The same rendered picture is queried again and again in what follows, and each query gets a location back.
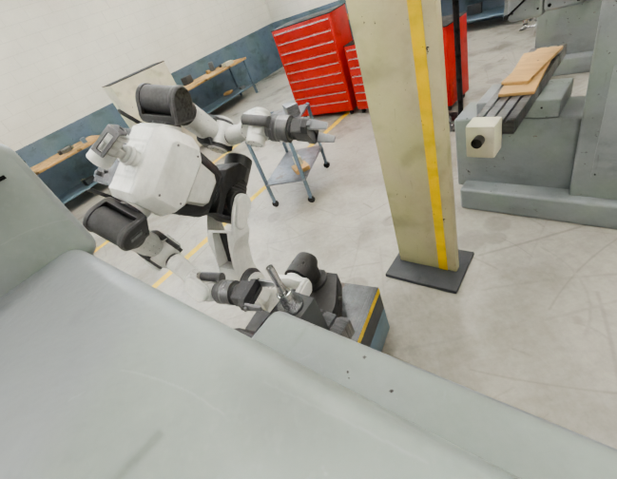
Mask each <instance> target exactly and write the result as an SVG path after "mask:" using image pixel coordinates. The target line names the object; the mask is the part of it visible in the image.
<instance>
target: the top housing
mask: <svg viewBox="0 0 617 479"><path fill-rule="evenodd" d="M95 249H96V241H95V239H94V237H93V236H92V235H91V234H90V233H89V232H88V231H87V230H86V228H85V227H84V226H83V224H81V223H80V222H79V221H78V220H77V219H76V218H75V217H74V215H73V214H72V213H71V212H70V211H69V210H68V209H67V208H66V207H65V206H64V204H63V203H62V202H61V201H60V200H59V199H58V198H57V197H56V196H55V195H54V194H53V192H52V191H51V190H50V189H49V188H48V187H47V186H46V185H45V184H44V183H43V182H42V180H41V179H40V178H39V177H38V176H37V175H36V174H35V173H34V172H33V171H32V170H31V168H30V167H29V166H28V165H27V163H26V162H25V161H23V160H22V159H21V157H20V156H19V155H18V154H17V153H16V152H15V151H13V150H12V149H11V148H10V147H8V146H6V145H4V144H0V297H2V296H3V295H5V294H6V293H8V292H9V291H10V290H12V289H13V288H15V287H16V286H17V285H19V284H20V283H22V282H23V281H25V280H26V279H27V278H29V277H31V276H32V275H33V274H35V273H36V272H38V271H39V270H40V269H42V268H43V267H45V266H46V265H47V264H49V263H50V262H52V261H53V260H55V259H56V258H58V257H59V256H61V255H62V254H64V253H65V252H67V251H70V250H83V251H86V252H88V253H90V254H91V255H93V254H94V251H95Z"/></svg>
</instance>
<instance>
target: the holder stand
mask: <svg viewBox="0 0 617 479"><path fill-rule="evenodd" d="M291 292H292V294H293V296H294V298H295V300H296V302H297V303H296V305H295V307H294V308H292V309H290V310H285V309H284V308H283V307H282V305H281V303H280V302H278V303H277V305H276V306H275V307H274V308H273V310H272V311H271V312H270V313H269V315H268V316H267V317H266V319H267V318H268V317H270V316H271V315H272V314H273V313H275V312H279V311H281V312H284V313H287V314H289V315H292V316H295V317H298V318H300V319H303V320H305V321H308V322H310V323H312V324H315V325H317V326H319V327H321V328H324V329H326V330H328V331H330V330H329V328H328V325H327V323H326V321H325V319H324V317H323V315H322V313H321V311H320V308H319V307H318V304H317V302H316V300H315V299H314V298H313V297H308V296H306V295H303V294H300V293H297V292H294V291H291ZM266 319H265V320H266ZM265 320H264V321H263V322H262V324H263V323H264V322H265ZM262 324H261V325H262ZM261 325H260V326H259V328H260V327H261ZM259 328H258V329H259ZM258 329H257V330H256V331H255V333H256V332H257V331H258ZM255 333H253V334H252V336H251V338H252V337H253V336H254V334H255Z"/></svg>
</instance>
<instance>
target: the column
mask: <svg viewBox="0 0 617 479"><path fill-rule="evenodd" d="M252 338H253V339H255V340H256V341H258V342H259V343H261V344H263V345H265V346H267V347H269V348H271V349H273V350H275V351H276V352H278V353H280V354H283V355H285V356H287V357H289V358H291V359H293V360H295V361H296V362H298V363H299V364H301V365H303V366H305V367H307V368H309V369H311V370H313V371H315V372H317V373H318V374H321V375H323V376H325V377H327V378H329V379H331V380H333V381H335V382H337V383H338V384H339V385H341V386H343V387H345V388H347V389H349V390H351V391H353V392H355V393H357V394H359V395H361V396H363V397H365V398H367V399H369V400H371V401H373V402H375V403H377V404H378V405H379V406H381V407H383V408H385V409H387V410H389V411H391V412H394V413H396V414H398V415H399V416H401V417H403V418H405V419H407V420H409V421H411V422H413V423H415V424H417V425H418V426H419V427H421V428H423V429H425V430H427V431H430V432H432V433H434V434H436V435H438V436H440V437H441V438H443V439H445V440H447V441H449V442H451V443H453V444H455V445H457V446H458V447H460V448H461V449H463V450H466V451H468V452H470V453H472V454H474V455H476V456H478V457H480V458H482V459H483V460H485V461H487V462H489V463H491V464H493V465H495V466H497V467H499V468H500V469H502V470H504V471H506V472H508V473H510V474H512V475H514V476H516V477H518V478H520V479H617V449H614V448H613V447H610V446H608V445H605V444H603V443H601V442H598V441H596V440H593V439H591V438H588V437H586V436H584V435H582V434H580V433H577V432H575V431H571V430H569V429H566V428H564V427H561V426H559V425H556V424H554V423H552V422H549V421H548V420H545V419H543V418H541V417H538V416H536V415H533V414H531V413H528V412H525V411H522V410H520V409H517V408H515V407H513V406H511V405H509V404H506V403H504V402H501V401H499V400H496V399H494V398H492V397H489V396H487V395H484V394H483V393H479V392H477V391H474V390H472V389H469V388H467V387H464V386H462V385H460V384H457V383H455V382H452V381H451V380H448V379H446V378H444V377H441V376H439V375H436V374H433V373H430V372H428V371H425V370H423V369H420V368H418V367H416V366H414V365H412V364H409V363H407V362H404V361H402V360H400V359H397V358H395V357H392V356H390V355H387V354H384V353H382V352H380V351H377V350H375V349H372V348H370V347H368V346H365V345H363V344H360V343H358V342H355V341H353V340H352V339H349V338H347V337H344V336H342V335H338V334H336V333H333V332H331V331H328V330H326V329H324V328H321V327H319V326H317V325H315V324H312V323H310V322H308V321H305V320H303V319H300V318H298V317H295V316H292V315H289V314H287V313H284V312H281V311H279V312H275V313H273V314H272V315H271V316H270V317H268V318H267V319H266V320H265V322H264V323H263V324H262V325H261V327H260V328H259V329H258V331H257V332H256V333H255V334H254V336H253V337H252Z"/></svg>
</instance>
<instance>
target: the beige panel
mask: <svg viewBox="0 0 617 479"><path fill-rule="evenodd" d="M346 5H347V10H348V13H349V18H350V23H351V27H352V32H353V36H354V41H355V45H356V50H357V58H358V62H359V67H360V71H361V76H362V81H363V85H364V89H365V94H366V99H367V103H368V107H369V112H370V116H371V121H372V126H373V131H374V134H375V139H376V147H377V152H378V157H379V160H380V165H381V170H382V174H383V179H384V183H385V188H386V192H387V197H388V202H389V205H390V210H391V215H392V219H393V224H394V229H395V236H396V241H397V246H398V250H399V253H398V254H397V256H396V258H395V260H394V261H393V263H392V265H391V266H390V268H389V269H388V271H387V272H386V277H389V278H396V279H400V280H404V281H407V282H411V283H414V284H418V285H422V286H426V287H430V288H434V289H437V290H441V291H445V292H449V293H453V294H456V293H457V291H458V289H459V287H460V285H461V282H462V280H463V278H464V277H465V274H466V272H467V270H468V268H469V265H470V263H471V261H472V258H473V255H474V252H471V251H465V250H459V249H458V247H457V234H456V219H455V206H454V192H453V166H452V152H451V139H450V126H449V111H448V98H447V85H446V71H445V57H444V44H443V30H442V17H441V4H440V0H346Z"/></svg>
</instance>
